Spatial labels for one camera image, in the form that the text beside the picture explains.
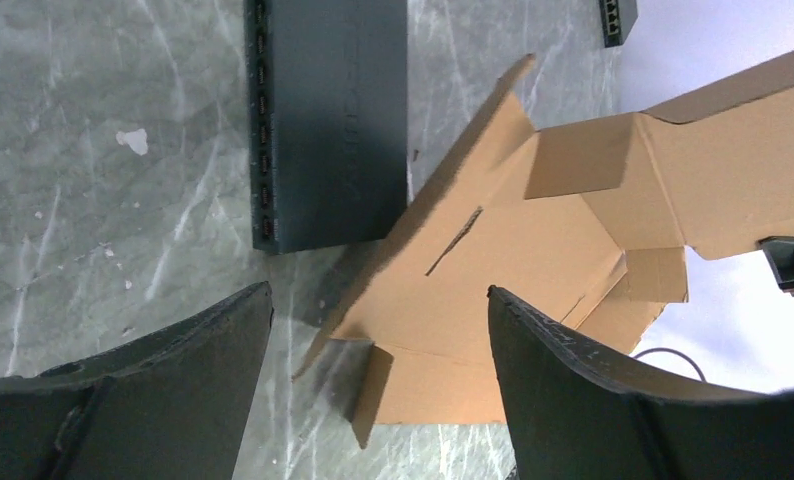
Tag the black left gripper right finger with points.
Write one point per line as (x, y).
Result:
(578, 409)

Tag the brown cardboard box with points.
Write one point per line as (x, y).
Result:
(589, 222)

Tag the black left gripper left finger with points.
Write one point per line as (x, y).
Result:
(172, 404)

